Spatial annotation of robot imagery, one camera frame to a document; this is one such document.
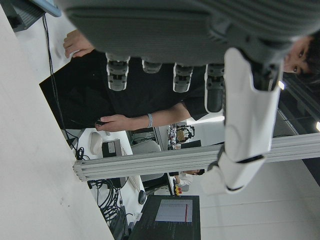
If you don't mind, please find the black cable bundle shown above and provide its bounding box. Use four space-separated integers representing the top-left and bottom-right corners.
87 178 136 237

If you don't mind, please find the thin black cable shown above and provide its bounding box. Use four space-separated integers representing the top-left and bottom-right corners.
41 14 79 159

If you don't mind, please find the person in black shirt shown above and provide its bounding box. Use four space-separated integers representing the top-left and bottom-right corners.
62 29 320 132

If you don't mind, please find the grey slotted device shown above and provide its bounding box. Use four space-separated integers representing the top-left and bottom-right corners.
6 0 45 33

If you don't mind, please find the black flat panel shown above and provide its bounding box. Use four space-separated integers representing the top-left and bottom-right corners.
38 49 116 130

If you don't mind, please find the grey office chair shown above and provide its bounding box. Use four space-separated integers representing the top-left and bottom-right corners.
130 140 172 196

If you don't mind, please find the white keyboard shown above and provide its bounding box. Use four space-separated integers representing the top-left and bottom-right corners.
127 174 145 196

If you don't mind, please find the person in white shirt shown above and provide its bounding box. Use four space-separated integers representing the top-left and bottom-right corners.
174 169 206 188

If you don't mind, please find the black box device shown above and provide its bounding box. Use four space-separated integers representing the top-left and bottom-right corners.
101 139 123 159

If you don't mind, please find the aluminium profile beam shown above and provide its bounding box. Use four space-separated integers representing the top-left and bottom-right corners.
72 132 320 183

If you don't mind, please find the black computer mouse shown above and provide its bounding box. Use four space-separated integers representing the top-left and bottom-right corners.
137 189 148 205

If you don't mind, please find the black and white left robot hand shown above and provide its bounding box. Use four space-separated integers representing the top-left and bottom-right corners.
53 0 320 196

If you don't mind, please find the white computer mouse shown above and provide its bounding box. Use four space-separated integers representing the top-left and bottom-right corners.
89 131 104 155

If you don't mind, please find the black computer monitor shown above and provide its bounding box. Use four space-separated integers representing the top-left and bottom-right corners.
128 195 202 240

